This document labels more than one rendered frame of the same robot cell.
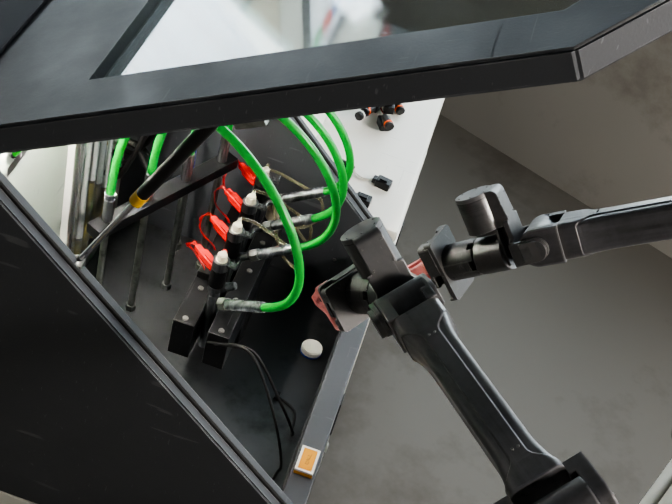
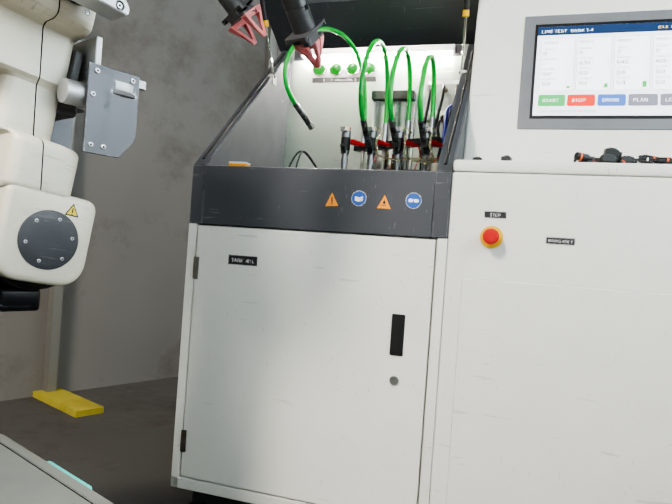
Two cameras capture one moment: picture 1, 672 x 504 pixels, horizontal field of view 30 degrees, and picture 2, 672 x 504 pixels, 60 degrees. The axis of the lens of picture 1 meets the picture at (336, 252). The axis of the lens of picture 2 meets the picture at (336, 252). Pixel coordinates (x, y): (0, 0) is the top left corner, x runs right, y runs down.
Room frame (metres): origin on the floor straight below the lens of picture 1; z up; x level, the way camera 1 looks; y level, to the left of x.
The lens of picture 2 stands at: (1.90, -1.52, 0.74)
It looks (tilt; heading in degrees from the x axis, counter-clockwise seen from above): 0 degrees down; 104
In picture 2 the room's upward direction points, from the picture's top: 4 degrees clockwise
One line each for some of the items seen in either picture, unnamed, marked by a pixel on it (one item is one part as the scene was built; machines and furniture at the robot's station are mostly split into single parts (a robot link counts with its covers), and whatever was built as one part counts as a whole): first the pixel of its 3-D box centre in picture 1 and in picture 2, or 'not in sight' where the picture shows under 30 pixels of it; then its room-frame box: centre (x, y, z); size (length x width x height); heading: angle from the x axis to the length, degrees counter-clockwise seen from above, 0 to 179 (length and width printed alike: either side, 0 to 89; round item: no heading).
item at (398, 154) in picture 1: (381, 120); (606, 176); (2.17, -0.01, 0.96); 0.70 x 0.22 x 0.03; 177
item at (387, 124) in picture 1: (389, 95); (624, 159); (2.21, -0.01, 1.01); 0.23 x 0.11 x 0.06; 177
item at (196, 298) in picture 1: (225, 293); not in sight; (1.60, 0.17, 0.91); 0.34 x 0.10 x 0.15; 177
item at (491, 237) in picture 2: not in sight; (491, 236); (1.92, -0.13, 0.80); 0.05 x 0.04 x 0.05; 177
